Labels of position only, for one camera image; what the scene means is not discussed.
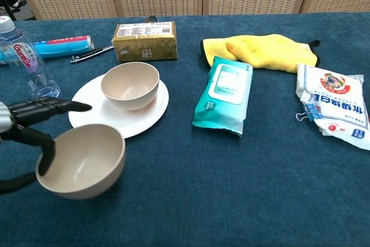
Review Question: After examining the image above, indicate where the beige bowl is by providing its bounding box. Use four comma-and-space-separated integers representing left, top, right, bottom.
100, 61, 160, 112
35, 124, 127, 200

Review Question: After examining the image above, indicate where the teal wet wipes pack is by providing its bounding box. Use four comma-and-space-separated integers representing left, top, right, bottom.
193, 55, 254, 137

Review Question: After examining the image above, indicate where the white round plate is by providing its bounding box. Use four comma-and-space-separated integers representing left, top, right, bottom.
68, 72, 170, 139

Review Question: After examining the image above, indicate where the blue plastic wrap roll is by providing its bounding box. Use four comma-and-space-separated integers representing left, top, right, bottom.
0, 35, 95, 65

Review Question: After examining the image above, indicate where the white sugar bag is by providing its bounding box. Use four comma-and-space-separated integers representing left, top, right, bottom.
295, 63, 370, 152

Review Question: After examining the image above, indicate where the blue binder clip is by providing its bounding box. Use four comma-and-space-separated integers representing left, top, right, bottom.
295, 102, 323, 123

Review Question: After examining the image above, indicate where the yellow microfiber cloth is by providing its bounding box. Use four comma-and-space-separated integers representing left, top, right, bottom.
199, 34, 321, 73

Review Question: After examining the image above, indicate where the gold rectangular box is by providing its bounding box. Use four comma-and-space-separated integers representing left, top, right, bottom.
112, 21, 178, 62

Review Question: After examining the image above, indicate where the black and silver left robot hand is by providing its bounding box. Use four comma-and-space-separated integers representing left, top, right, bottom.
0, 96, 93, 194

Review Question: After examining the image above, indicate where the clear plastic water bottle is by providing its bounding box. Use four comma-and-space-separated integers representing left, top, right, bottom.
0, 15, 61, 99

